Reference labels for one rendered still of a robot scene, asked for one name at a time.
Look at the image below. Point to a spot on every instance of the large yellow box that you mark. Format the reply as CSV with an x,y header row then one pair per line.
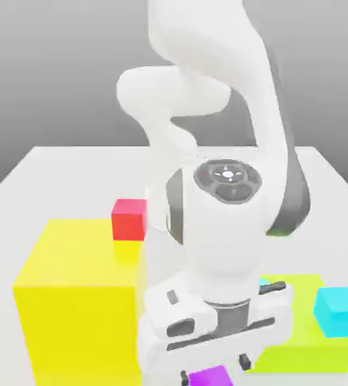
x,y
80,301

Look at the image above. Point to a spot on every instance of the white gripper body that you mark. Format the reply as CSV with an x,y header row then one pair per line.
x,y
204,352

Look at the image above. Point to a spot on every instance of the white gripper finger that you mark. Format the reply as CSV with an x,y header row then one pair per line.
x,y
245,362
184,378

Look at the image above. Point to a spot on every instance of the large lime green box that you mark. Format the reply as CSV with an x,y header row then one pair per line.
x,y
300,352

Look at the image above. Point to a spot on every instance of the small purple cube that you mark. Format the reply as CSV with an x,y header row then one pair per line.
x,y
210,377

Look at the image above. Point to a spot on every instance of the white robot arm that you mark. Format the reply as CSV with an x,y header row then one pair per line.
x,y
228,235

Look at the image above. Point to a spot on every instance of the small cyan cube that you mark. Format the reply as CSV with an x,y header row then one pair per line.
x,y
339,313

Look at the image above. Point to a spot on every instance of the small red cube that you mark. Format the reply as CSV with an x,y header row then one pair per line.
x,y
128,223

